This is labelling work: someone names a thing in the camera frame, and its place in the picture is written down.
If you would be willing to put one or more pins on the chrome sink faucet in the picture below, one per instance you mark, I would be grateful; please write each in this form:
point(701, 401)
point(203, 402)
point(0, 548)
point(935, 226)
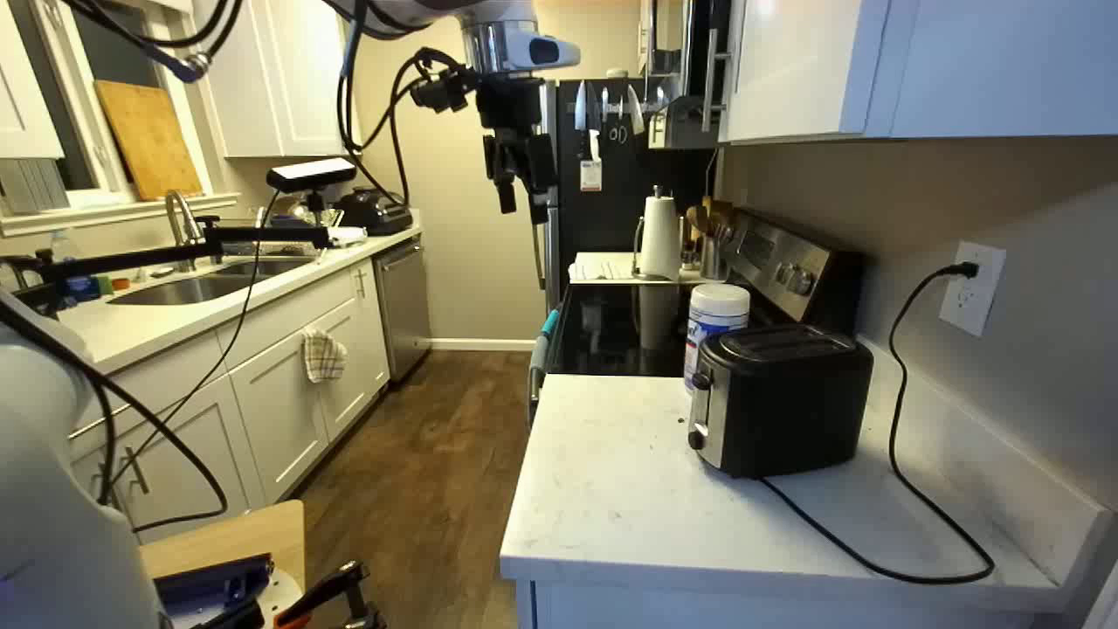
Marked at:
point(178, 222)

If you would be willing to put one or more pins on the black stainless kitchen stove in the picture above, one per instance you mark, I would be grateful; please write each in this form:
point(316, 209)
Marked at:
point(615, 325)

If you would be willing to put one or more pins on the white base cabinets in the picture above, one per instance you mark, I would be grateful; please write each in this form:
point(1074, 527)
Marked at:
point(282, 406)

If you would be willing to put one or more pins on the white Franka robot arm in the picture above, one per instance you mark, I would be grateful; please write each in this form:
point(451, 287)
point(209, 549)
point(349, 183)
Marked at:
point(48, 492)

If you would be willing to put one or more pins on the white wall cabinet beside window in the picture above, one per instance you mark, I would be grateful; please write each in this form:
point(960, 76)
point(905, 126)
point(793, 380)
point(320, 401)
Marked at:
point(273, 82)

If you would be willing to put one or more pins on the black camera on stand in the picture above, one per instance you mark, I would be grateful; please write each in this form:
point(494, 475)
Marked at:
point(310, 176)

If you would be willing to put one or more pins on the light wooden board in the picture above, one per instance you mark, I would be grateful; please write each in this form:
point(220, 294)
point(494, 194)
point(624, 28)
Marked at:
point(231, 533)

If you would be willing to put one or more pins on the large white wall cabinet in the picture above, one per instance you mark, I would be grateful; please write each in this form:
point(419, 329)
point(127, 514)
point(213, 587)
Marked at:
point(932, 63)

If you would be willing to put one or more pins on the paper towel roll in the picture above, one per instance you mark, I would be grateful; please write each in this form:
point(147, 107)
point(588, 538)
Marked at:
point(659, 239)

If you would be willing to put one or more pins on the white hanging dish towel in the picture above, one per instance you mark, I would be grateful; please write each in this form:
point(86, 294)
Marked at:
point(323, 357)

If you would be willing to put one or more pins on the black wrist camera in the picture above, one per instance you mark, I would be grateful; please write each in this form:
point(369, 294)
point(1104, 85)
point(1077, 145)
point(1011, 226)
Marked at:
point(441, 85)

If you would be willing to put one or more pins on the dark blue flat object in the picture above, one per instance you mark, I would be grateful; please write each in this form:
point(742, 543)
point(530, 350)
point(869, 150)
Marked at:
point(213, 580)

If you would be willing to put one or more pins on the red and black clamp tool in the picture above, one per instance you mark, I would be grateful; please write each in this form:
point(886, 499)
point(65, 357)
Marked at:
point(326, 587)

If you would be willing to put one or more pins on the black and silver toaster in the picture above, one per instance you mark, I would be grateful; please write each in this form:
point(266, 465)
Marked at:
point(781, 402)

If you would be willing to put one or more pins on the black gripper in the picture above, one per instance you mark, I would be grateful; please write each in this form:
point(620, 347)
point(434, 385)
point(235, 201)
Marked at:
point(511, 117)

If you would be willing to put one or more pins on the white wipes canister blue label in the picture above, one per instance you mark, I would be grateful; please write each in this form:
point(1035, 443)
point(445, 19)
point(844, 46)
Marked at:
point(715, 312)

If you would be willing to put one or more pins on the white wall outlet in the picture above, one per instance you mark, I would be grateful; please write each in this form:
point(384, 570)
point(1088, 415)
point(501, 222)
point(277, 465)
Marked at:
point(972, 291)

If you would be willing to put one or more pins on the black countertop appliance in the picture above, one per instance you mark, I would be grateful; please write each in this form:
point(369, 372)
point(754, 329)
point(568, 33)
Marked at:
point(376, 212)

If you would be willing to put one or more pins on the wooden cutting board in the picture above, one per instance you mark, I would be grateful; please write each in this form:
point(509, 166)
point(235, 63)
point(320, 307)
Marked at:
point(147, 140)

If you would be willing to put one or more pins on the stainless steel dishwasher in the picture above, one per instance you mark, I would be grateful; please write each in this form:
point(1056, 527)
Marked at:
point(403, 308)

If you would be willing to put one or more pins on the stainless steel sink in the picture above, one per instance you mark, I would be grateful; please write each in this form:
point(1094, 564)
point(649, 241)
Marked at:
point(193, 286)

